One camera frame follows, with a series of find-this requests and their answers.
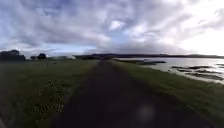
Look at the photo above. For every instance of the dark asphalt path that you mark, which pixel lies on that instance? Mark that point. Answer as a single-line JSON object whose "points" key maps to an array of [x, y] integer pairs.
{"points": [[106, 96]]}

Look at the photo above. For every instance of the dark rocky shore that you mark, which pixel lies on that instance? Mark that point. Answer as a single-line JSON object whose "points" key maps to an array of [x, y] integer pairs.
{"points": [[146, 62]]}

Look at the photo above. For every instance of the distant dark hills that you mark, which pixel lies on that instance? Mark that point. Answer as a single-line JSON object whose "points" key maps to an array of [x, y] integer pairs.
{"points": [[150, 55]]}

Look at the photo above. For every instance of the grass strip beside water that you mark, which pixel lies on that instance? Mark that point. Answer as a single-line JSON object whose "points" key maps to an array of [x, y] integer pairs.
{"points": [[186, 90]]}

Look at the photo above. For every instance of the wide grass field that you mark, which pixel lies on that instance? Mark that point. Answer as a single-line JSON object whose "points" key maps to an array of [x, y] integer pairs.
{"points": [[36, 86]]}

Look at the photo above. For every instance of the grey water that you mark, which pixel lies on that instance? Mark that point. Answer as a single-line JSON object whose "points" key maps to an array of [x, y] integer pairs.
{"points": [[196, 63]]}

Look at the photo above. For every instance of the dark group of trees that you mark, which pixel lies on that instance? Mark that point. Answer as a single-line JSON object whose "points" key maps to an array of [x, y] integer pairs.
{"points": [[13, 55]]}

